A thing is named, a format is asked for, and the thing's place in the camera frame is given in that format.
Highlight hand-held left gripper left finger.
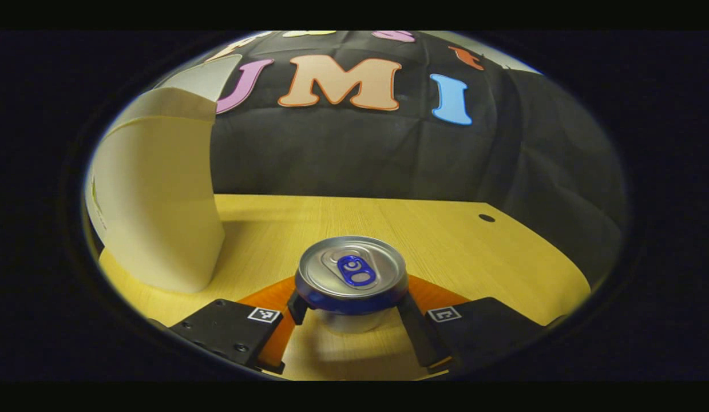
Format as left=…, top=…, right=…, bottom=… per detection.
left=148, top=276, right=309, bottom=375

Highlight blue pop can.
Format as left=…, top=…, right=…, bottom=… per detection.
left=294, top=235, right=410, bottom=335

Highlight black backdrop cloth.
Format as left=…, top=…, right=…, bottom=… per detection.
left=154, top=31, right=628, bottom=287

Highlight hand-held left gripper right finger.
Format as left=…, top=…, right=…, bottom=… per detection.
left=395, top=275, right=567, bottom=375

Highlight white desktop garbage bin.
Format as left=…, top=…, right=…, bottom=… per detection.
left=84, top=54, right=243, bottom=294

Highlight wooden desktop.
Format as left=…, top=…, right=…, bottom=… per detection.
left=98, top=193, right=592, bottom=381

